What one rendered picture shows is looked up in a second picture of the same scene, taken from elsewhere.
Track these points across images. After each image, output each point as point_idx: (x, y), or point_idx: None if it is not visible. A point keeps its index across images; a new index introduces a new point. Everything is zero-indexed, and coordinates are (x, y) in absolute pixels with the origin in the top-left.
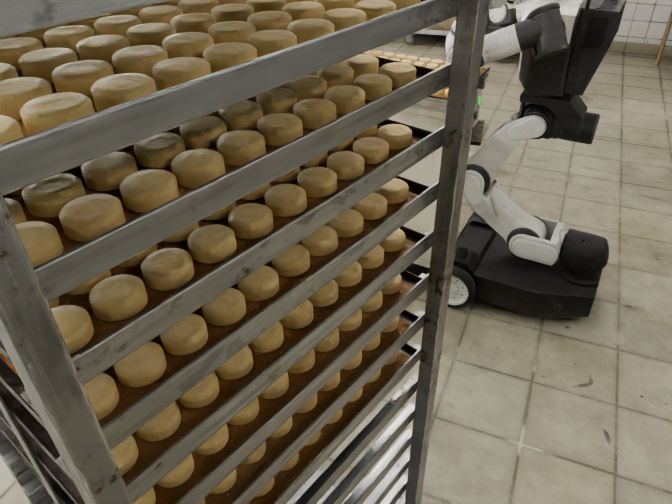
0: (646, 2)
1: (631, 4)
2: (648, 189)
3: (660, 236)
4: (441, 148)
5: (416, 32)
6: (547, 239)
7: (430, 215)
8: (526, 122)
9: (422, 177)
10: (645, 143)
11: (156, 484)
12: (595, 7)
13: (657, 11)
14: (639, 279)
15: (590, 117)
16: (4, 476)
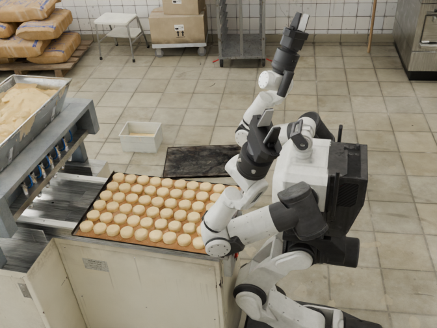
0: (350, 1)
1: (339, 4)
2: (392, 205)
3: (413, 263)
4: (214, 287)
5: (164, 47)
6: (326, 322)
7: None
8: (292, 258)
9: (200, 307)
10: (378, 148)
11: None
12: (343, 172)
13: (360, 8)
14: (408, 325)
15: (352, 247)
16: None
